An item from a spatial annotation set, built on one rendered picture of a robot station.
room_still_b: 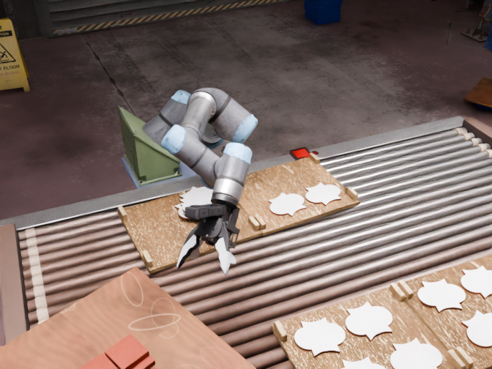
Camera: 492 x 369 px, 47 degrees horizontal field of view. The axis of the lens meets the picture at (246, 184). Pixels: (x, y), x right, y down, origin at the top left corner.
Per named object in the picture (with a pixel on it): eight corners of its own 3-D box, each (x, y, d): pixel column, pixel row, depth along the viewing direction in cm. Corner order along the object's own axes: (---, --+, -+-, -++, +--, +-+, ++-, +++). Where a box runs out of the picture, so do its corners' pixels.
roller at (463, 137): (21, 247, 197) (18, 237, 194) (466, 139, 257) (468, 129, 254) (23, 256, 193) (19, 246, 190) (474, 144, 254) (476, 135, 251)
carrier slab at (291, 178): (221, 184, 220) (221, 180, 220) (310, 159, 235) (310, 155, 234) (263, 236, 195) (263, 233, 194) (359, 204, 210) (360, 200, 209)
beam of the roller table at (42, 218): (1, 233, 206) (-3, 220, 203) (457, 126, 271) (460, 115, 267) (2, 247, 200) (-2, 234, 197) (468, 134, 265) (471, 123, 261)
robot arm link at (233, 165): (244, 157, 156) (258, 148, 149) (234, 192, 152) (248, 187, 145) (220, 146, 153) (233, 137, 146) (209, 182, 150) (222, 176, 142)
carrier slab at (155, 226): (117, 214, 205) (116, 210, 204) (219, 184, 220) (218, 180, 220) (149, 274, 180) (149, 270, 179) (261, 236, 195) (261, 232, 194)
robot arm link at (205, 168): (198, 152, 162) (213, 142, 153) (228, 176, 165) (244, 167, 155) (184, 173, 159) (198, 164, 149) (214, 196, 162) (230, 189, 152)
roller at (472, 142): (23, 256, 193) (19, 246, 190) (474, 144, 254) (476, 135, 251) (23, 266, 189) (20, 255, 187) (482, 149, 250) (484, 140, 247)
